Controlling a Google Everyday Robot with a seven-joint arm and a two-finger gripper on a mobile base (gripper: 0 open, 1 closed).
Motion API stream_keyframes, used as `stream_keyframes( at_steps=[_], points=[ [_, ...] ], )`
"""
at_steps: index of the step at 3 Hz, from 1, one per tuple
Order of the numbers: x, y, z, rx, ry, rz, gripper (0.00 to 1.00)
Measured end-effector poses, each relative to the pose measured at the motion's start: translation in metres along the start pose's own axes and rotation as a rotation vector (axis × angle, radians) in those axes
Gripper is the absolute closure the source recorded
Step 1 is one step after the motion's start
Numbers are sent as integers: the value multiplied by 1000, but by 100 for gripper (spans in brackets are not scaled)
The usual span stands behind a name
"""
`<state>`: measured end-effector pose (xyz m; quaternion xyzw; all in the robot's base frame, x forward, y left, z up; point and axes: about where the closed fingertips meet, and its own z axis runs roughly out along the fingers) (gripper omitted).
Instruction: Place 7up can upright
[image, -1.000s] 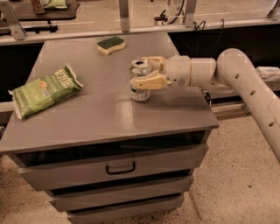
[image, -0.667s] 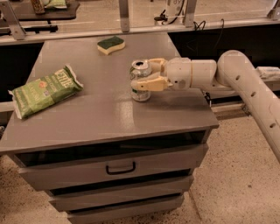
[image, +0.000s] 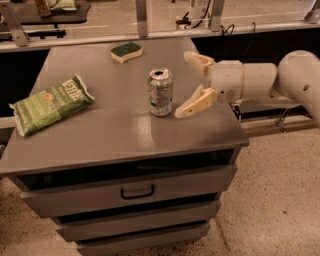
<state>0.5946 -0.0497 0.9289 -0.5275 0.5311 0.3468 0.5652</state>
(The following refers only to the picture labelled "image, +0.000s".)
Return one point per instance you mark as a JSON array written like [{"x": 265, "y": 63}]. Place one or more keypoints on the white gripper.
[{"x": 227, "y": 80}]

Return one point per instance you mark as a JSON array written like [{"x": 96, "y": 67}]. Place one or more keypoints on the silver green 7up can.
[{"x": 160, "y": 90}]

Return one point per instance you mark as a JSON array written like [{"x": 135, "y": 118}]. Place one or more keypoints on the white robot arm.
[{"x": 294, "y": 81}]

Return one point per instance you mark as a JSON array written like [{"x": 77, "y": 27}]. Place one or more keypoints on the green yellow sponge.
[{"x": 126, "y": 52}]

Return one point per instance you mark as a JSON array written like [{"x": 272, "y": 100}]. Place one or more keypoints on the grey drawer cabinet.
[{"x": 72, "y": 172}]

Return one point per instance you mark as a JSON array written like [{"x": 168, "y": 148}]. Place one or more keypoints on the green chips bag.
[{"x": 51, "y": 105}]

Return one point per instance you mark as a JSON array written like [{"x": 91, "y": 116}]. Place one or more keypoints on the dark background table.
[{"x": 28, "y": 14}]

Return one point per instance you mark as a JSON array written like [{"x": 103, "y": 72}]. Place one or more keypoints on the black drawer handle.
[{"x": 137, "y": 194}]

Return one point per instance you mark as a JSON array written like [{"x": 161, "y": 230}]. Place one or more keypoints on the metal frame rail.
[{"x": 125, "y": 20}]

